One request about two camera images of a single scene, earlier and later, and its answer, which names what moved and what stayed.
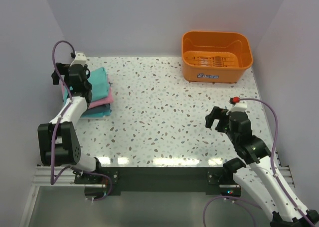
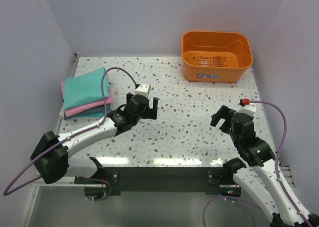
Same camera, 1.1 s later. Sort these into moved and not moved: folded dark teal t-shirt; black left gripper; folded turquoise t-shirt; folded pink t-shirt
Moved: black left gripper
Not moved: folded turquoise t-shirt; folded pink t-shirt; folded dark teal t-shirt
